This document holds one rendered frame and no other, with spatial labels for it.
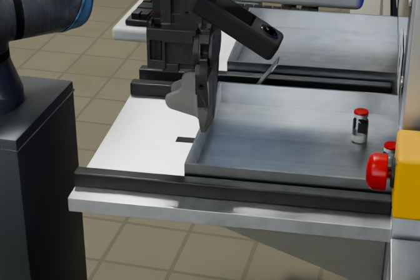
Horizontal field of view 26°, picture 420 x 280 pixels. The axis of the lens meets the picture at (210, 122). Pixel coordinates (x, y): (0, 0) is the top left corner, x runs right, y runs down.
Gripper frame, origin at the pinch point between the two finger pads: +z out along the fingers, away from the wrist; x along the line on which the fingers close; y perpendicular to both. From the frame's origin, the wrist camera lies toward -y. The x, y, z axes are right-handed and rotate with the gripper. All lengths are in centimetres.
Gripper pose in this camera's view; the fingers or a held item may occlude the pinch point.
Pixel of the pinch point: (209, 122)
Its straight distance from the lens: 117.9
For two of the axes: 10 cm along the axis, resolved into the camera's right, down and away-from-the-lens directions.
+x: -1.8, 4.4, -8.8
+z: 0.0, 8.9, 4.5
